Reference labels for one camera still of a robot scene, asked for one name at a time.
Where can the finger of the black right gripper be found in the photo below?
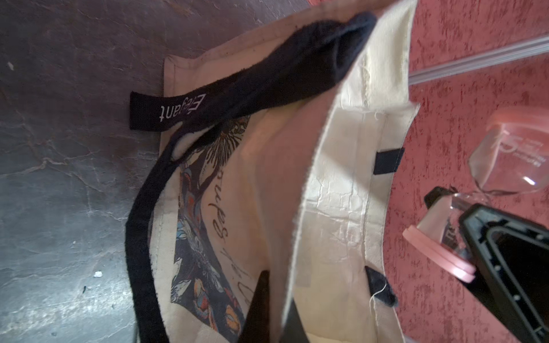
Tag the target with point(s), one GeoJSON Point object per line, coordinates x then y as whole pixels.
{"type": "Point", "coordinates": [510, 254]}

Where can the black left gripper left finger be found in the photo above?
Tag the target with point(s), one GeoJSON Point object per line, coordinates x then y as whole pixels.
{"type": "Point", "coordinates": [257, 325]}

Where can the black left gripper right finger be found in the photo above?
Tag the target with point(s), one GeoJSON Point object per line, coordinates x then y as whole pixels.
{"type": "Point", "coordinates": [293, 331]}

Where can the pink hourglass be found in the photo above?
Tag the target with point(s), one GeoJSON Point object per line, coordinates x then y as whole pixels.
{"type": "Point", "coordinates": [511, 159]}

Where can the cream canvas tote bag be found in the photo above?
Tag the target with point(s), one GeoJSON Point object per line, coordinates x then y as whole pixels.
{"type": "Point", "coordinates": [279, 149]}

